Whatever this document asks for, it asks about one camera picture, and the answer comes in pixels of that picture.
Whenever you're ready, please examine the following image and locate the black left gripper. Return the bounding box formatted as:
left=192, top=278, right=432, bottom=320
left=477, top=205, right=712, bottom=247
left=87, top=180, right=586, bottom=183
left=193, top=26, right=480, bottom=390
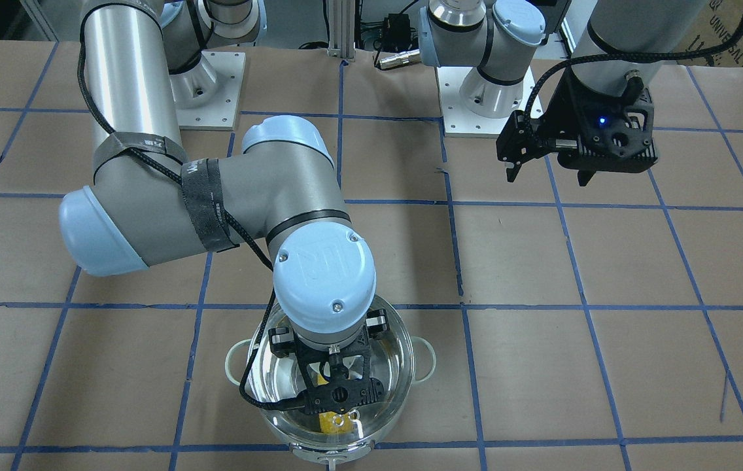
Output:
left=496, top=82, right=596, bottom=187

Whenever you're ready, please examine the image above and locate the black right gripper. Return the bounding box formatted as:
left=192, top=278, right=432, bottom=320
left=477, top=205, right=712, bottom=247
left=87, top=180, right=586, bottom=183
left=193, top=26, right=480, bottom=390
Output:
left=269, top=311, right=390, bottom=383

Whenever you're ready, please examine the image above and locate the yellow corn cob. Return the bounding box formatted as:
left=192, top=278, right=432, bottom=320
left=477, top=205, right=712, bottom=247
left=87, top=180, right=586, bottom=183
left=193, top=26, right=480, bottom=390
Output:
left=318, top=411, right=354, bottom=435

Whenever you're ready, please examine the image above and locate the glass pot lid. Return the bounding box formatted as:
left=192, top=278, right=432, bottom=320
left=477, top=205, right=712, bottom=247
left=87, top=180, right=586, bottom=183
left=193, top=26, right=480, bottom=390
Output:
left=246, top=294, right=417, bottom=449

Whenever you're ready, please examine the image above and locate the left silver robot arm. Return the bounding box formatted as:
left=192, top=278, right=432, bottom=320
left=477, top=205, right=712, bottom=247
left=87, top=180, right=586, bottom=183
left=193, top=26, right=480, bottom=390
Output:
left=419, top=1, right=704, bottom=186

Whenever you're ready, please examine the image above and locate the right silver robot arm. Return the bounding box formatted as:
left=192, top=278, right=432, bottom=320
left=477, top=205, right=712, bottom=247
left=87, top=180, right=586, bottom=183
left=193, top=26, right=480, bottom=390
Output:
left=60, top=1, right=377, bottom=352

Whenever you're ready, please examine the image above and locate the grey-green cooking pot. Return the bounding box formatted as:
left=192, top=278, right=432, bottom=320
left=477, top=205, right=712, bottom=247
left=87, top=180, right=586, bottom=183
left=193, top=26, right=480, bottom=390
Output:
left=225, top=293, right=436, bottom=464

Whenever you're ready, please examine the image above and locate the cardboard box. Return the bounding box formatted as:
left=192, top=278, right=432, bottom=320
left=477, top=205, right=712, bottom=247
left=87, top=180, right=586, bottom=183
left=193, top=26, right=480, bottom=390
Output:
left=674, top=1, right=743, bottom=67

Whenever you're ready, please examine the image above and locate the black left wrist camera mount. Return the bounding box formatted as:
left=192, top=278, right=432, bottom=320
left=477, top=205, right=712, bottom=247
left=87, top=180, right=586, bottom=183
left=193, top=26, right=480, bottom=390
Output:
left=563, top=71, right=659, bottom=173

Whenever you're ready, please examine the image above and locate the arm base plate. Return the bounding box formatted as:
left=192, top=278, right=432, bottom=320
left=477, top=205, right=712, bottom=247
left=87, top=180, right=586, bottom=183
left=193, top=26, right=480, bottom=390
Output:
left=436, top=67, right=535, bottom=138
left=169, top=51, right=247, bottom=131

